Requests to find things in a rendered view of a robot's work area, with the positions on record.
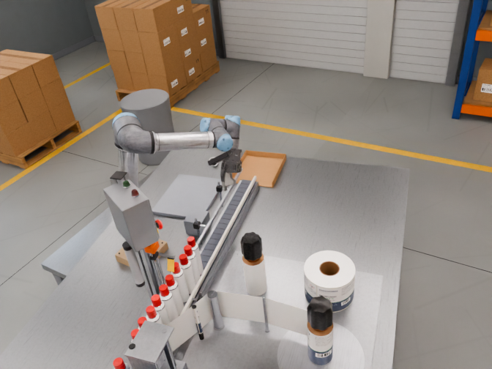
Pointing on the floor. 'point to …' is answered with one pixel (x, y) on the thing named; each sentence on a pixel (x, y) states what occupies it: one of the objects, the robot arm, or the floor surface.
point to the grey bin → (151, 116)
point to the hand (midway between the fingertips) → (223, 188)
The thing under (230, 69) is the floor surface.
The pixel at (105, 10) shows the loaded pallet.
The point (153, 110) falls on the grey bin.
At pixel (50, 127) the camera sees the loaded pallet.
